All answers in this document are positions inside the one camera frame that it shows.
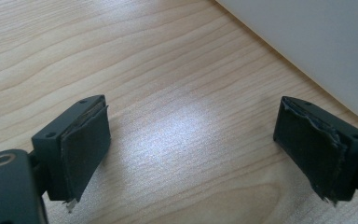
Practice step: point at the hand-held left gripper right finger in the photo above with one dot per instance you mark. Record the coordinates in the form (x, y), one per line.
(317, 146)

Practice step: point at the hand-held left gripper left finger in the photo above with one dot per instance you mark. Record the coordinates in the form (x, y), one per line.
(74, 146)

